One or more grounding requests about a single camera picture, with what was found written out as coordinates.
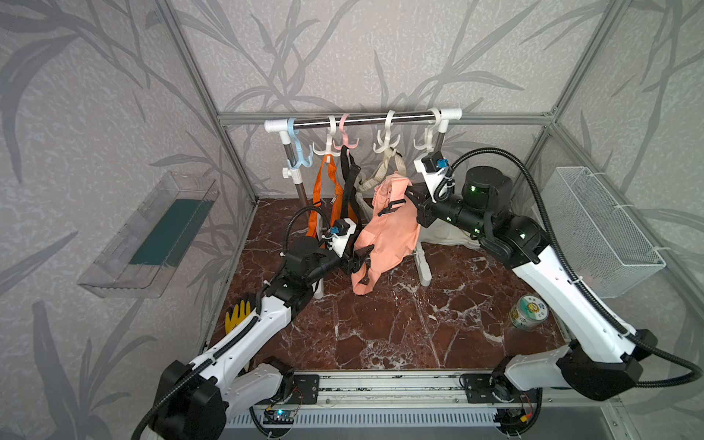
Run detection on white plastic hook middle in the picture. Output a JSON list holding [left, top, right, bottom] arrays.
[[372, 110, 401, 154]]

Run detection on orange crescent bag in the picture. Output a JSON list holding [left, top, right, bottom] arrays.
[[306, 155, 359, 238]]

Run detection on white plastic hook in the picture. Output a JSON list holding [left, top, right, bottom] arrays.
[[412, 107, 442, 152], [311, 115, 341, 163], [372, 110, 401, 154]]

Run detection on white plastic hook right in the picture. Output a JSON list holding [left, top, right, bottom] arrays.
[[412, 107, 442, 152]]

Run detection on white plastic hook left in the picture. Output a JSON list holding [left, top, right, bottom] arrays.
[[311, 115, 341, 163]]

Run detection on aluminium front rail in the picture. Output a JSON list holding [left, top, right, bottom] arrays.
[[158, 369, 623, 411]]

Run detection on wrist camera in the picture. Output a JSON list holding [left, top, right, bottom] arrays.
[[324, 218, 357, 258], [414, 151, 455, 203]]

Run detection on round green-label tin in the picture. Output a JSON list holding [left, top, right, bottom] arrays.
[[509, 295, 549, 331]]

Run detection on pink bag with braided strap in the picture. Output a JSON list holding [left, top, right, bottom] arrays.
[[351, 173, 421, 296]]

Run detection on white wire mesh basket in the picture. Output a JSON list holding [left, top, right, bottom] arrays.
[[541, 167, 667, 299]]

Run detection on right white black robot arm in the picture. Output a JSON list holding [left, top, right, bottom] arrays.
[[406, 148, 703, 402]]

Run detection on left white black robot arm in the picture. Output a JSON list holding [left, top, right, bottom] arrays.
[[131, 218, 363, 439]]

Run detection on black bag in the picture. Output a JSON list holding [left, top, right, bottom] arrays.
[[332, 147, 373, 228]]

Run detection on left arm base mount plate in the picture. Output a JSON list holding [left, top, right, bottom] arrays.
[[280, 373, 321, 405]]

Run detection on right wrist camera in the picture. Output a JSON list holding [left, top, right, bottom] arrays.
[[414, 151, 455, 203]]

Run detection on yellow black work glove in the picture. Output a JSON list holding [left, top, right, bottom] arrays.
[[225, 299, 256, 335]]

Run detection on cream crescent bag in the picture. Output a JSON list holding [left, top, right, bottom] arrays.
[[355, 148, 407, 193]]

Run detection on cream bag with brown-striped strap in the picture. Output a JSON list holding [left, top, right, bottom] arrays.
[[419, 219, 480, 250]]

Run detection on pink plastic hook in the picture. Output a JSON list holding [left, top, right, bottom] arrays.
[[333, 114, 359, 151]]

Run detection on blue plastic hook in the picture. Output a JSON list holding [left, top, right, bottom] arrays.
[[286, 117, 314, 170]]

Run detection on white and steel clothes rack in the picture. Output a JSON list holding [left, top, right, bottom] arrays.
[[263, 107, 464, 301]]

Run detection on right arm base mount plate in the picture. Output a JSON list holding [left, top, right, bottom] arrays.
[[459, 373, 541, 404]]

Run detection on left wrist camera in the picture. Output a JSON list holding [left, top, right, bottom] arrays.
[[324, 218, 357, 258]]

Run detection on clear acrylic wall shelf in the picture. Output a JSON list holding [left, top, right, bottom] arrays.
[[78, 172, 220, 299]]

